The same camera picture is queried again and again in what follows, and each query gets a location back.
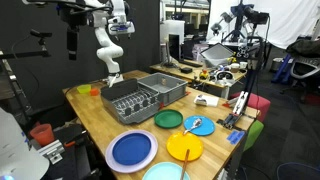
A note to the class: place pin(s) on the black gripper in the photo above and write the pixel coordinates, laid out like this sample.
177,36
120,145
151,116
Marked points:
72,38

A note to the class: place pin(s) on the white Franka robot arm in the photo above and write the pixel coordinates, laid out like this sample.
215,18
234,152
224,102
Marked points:
108,51

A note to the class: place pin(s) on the lavender plate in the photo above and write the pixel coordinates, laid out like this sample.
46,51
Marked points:
110,156

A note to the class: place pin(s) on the dark blue plate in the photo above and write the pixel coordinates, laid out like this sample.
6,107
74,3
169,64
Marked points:
131,149

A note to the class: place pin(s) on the green plate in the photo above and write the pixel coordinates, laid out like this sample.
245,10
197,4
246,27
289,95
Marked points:
168,119

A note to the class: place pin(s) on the yellow plate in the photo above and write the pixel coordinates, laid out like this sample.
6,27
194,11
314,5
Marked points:
180,143

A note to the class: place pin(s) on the mint plate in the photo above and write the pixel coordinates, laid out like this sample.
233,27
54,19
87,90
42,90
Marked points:
163,171

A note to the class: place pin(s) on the light blue plate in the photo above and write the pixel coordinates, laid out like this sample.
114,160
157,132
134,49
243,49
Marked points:
206,128

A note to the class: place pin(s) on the yellow green bowl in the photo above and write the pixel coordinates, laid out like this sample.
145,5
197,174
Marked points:
84,89

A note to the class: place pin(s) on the red plastic cup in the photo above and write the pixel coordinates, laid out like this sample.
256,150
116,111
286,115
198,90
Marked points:
42,135

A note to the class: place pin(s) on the wooden desk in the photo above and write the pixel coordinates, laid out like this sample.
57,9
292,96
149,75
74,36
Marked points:
173,71

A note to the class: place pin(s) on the small red plastic piece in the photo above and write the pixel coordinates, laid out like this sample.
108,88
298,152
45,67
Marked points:
161,106

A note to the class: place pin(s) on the computer monitor with stand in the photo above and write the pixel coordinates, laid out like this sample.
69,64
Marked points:
171,26

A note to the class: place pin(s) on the grey plastic bin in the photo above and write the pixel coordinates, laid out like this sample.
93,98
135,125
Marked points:
173,95

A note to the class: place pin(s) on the black power adapter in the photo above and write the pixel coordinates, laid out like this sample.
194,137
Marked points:
186,70

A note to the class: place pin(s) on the white rounded device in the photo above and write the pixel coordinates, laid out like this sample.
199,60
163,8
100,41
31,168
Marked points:
16,156

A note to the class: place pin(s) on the black keyboard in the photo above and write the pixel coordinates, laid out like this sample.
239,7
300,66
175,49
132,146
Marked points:
191,63

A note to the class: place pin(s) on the yellow toy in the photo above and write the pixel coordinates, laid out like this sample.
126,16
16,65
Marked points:
204,74

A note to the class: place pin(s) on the large metal spoon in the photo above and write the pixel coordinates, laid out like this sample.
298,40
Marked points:
196,122

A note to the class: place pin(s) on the clear plastic storage bin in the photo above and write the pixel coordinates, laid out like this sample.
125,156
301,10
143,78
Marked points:
216,53

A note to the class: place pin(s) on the white box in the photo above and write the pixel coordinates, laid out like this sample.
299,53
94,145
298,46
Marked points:
210,101

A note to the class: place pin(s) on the blue tape strips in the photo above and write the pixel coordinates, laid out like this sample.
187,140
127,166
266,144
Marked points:
236,137

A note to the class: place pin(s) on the green stool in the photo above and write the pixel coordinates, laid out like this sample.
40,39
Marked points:
255,133

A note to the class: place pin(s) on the white backdrop sheet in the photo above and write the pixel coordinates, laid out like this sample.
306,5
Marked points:
290,20

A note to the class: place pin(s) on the office chair with jacket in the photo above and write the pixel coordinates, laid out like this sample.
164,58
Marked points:
300,63

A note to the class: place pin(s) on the black camera on boom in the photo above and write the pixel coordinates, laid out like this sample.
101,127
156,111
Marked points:
40,33

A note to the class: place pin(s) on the aluminium bracket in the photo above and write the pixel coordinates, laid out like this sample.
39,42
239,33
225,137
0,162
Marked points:
53,151

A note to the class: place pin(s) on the blue black camera rig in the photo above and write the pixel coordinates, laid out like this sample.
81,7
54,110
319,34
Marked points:
237,20

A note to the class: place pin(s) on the black camera on stand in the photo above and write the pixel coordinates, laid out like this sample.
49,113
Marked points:
256,16

